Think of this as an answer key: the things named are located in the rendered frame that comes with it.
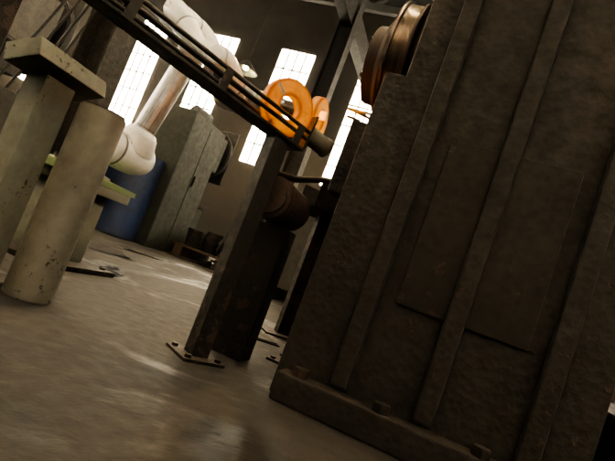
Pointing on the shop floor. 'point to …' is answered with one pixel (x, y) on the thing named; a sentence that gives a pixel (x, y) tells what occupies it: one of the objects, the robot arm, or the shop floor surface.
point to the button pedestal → (36, 122)
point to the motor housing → (262, 271)
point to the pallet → (199, 247)
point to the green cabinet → (179, 176)
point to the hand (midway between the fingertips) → (318, 114)
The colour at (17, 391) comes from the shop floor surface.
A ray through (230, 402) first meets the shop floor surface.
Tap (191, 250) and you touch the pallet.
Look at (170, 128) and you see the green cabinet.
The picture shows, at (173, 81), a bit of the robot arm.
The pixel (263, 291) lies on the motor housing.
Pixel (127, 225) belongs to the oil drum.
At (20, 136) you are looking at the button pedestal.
